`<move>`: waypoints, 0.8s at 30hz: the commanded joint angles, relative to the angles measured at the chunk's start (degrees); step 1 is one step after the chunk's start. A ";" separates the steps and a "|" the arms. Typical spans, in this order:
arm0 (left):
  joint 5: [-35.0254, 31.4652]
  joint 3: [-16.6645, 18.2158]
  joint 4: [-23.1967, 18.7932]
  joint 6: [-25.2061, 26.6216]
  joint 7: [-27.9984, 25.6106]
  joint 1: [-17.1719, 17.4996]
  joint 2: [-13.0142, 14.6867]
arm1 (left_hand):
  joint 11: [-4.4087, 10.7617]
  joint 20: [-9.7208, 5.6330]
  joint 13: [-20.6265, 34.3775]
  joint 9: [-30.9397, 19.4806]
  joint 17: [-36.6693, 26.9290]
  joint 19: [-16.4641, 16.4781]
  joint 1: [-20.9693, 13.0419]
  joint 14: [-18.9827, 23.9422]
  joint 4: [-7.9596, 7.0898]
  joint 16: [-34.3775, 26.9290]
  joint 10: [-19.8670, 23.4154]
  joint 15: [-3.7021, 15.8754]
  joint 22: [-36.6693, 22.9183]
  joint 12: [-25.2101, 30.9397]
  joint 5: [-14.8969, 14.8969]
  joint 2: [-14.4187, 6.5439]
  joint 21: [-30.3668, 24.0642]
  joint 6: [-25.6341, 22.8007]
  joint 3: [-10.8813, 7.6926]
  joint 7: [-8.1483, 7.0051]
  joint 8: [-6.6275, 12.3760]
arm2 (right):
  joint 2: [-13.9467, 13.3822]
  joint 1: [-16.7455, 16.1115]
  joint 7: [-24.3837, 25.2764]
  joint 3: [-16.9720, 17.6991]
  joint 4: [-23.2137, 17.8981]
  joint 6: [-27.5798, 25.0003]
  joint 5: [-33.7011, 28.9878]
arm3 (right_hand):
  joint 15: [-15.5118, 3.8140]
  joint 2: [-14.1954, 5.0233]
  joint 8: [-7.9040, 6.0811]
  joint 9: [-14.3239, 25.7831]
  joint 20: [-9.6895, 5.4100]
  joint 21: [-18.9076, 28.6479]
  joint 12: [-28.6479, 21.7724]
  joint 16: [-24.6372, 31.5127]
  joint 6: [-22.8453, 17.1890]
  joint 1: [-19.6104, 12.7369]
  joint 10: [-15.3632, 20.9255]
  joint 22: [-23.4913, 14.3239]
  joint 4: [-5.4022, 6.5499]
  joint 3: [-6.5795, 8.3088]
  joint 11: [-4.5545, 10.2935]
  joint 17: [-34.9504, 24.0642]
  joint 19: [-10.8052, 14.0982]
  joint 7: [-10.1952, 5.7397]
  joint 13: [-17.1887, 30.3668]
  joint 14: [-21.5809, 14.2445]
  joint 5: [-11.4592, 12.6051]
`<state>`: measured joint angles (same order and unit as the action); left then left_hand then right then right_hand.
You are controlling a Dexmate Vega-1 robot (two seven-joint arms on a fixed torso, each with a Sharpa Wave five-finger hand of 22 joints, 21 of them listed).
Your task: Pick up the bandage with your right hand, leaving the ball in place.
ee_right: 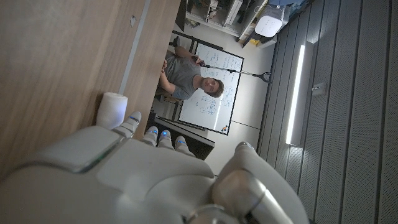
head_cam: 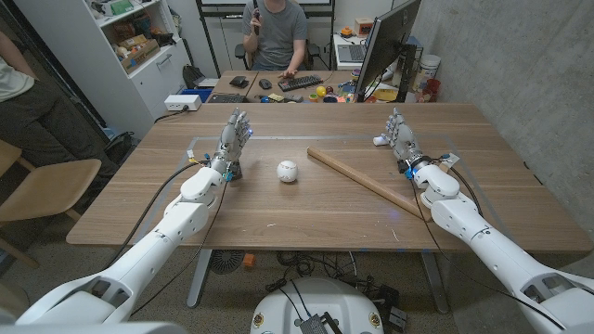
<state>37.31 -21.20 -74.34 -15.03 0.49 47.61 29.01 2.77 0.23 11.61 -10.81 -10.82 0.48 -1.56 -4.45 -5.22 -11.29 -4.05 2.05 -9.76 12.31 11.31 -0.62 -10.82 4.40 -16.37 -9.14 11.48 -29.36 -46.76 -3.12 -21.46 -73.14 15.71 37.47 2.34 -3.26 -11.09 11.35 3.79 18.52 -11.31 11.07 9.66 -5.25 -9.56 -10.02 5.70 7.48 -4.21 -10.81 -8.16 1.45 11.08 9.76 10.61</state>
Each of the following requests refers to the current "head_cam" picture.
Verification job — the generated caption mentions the red cup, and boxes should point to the red cup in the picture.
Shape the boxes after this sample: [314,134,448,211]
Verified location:
[424,77,442,101]

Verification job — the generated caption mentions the standing person dark trousers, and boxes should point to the standing person dark trousers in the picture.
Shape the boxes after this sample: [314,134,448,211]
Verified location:
[0,31,120,177]

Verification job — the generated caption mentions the grey laptop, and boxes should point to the grey laptop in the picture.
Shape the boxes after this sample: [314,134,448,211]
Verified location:
[336,32,372,64]

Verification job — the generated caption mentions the blue plastic bin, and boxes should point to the blue plastic bin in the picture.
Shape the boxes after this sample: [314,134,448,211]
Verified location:
[179,87,214,103]

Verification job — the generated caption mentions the white power box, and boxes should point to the white power box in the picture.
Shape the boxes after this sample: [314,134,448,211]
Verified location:
[163,94,202,112]

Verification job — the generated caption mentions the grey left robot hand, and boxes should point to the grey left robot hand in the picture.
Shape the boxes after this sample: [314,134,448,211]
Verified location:
[208,107,254,182]

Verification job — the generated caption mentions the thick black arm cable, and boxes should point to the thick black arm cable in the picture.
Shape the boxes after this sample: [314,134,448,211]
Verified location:
[448,165,484,219]
[99,161,205,273]

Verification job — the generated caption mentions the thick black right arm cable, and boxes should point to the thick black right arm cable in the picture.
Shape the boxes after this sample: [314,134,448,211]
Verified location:
[448,165,484,219]

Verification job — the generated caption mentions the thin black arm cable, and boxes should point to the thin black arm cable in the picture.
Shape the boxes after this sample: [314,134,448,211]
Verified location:
[129,179,228,317]
[409,175,567,331]

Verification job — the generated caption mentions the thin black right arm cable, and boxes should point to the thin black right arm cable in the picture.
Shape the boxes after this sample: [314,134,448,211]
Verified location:
[409,175,567,331]

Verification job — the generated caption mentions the round black fan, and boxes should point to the round black fan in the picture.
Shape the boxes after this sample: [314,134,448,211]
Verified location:
[208,249,246,276]

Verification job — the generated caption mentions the white bucket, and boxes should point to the white bucket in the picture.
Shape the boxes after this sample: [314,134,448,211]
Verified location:
[416,54,442,89]

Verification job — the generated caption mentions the white baseball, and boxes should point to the white baseball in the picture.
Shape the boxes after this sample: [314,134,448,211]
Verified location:
[277,160,299,184]

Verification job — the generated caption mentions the brown cardboard box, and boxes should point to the brown cardboard box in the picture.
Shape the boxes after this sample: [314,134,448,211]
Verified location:
[119,38,161,75]

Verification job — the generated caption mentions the wooden office desk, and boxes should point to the wooden office desk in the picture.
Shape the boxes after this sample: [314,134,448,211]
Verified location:
[211,69,405,104]

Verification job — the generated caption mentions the dark flat keyboard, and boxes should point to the dark flat keyboard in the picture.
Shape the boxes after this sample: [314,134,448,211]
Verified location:
[206,93,250,104]

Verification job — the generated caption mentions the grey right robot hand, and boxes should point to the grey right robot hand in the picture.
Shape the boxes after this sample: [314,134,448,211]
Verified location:
[384,107,432,174]

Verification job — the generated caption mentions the wooden angle frame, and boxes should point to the wooden angle frame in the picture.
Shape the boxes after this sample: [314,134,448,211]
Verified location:
[306,146,433,223]

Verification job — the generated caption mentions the black box on torso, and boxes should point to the black box on torso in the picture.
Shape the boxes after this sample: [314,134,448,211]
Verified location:
[299,312,344,334]

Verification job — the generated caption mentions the white side table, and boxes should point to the white side table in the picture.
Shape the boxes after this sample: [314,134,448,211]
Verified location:
[332,32,372,71]

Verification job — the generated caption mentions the black keyboard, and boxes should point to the black keyboard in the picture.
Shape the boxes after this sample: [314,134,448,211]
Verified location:
[277,73,325,93]

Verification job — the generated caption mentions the black backpack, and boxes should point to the black backpack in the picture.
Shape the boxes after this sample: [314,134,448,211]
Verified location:
[182,63,206,89]

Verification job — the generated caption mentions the tangle of black floor cables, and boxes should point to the tangle of black floor cables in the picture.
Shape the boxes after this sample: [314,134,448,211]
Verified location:
[264,250,409,333]

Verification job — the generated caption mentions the green box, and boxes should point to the green box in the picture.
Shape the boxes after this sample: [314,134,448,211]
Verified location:
[109,0,136,16]

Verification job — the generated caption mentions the seated person grey t-shirt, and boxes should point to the seated person grey t-shirt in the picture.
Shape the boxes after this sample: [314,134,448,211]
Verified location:
[241,0,310,79]

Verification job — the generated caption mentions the white shelf cabinet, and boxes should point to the white shelf cabinet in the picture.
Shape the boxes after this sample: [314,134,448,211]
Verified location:
[13,0,194,140]

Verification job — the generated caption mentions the small wooden box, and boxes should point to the small wooden box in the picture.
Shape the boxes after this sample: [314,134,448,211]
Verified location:
[354,17,375,37]

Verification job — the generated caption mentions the grey table leg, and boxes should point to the grey table leg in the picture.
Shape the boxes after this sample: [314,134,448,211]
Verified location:
[420,251,450,315]
[186,249,213,309]

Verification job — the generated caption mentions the black office chair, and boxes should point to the black office chair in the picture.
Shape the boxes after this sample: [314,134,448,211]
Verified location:
[234,39,322,71]

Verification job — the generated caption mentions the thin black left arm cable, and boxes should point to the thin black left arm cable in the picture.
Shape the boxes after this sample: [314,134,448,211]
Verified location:
[129,179,228,317]

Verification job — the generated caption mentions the white robot torso base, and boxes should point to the white robot torso base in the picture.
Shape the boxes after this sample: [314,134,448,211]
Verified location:
[250,276,385,334]

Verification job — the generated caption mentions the black computer monitor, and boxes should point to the black computer monitor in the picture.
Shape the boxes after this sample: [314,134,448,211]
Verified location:
[354,0,423,104]

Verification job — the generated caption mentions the light wooden chair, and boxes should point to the light wooden chair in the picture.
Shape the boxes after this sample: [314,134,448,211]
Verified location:
[0,138,102,270]

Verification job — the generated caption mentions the black floor bag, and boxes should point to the black floor bag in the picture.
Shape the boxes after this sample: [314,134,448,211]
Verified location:
[102,131,136,166]

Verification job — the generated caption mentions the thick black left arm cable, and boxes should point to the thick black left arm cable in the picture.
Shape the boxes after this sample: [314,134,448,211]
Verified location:
[99,161,205,273]

